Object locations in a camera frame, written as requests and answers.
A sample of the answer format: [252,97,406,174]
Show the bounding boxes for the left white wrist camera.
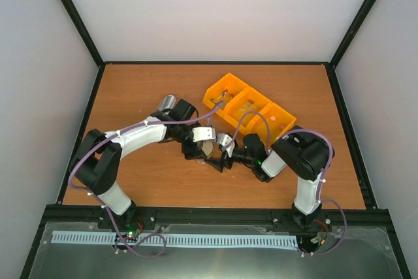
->
[192,126,216,142]

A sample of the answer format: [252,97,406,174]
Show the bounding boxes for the light blue cable duct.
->
[50,231,298,250]

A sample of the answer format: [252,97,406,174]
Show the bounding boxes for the silver metal scoop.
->
[157,95,177,111]

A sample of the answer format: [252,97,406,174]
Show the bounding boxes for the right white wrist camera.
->
[216,133,236,158]

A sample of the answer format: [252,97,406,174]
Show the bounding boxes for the black front rail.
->
[42,204,391,231]

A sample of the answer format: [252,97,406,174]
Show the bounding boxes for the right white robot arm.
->
[206,125,335,230]

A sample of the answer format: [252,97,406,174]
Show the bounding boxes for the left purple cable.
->
[67,101,226,259]

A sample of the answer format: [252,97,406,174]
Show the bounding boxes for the orange three-compartment bin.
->
[202,73,297,143]

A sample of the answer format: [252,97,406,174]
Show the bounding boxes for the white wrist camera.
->
[192,126,216,142]
[216,133,236,158]

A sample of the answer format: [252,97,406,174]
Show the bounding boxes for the clear glass bowl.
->
[199,141,216,159]

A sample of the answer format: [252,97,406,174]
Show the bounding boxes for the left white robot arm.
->
[68,99,205,229]

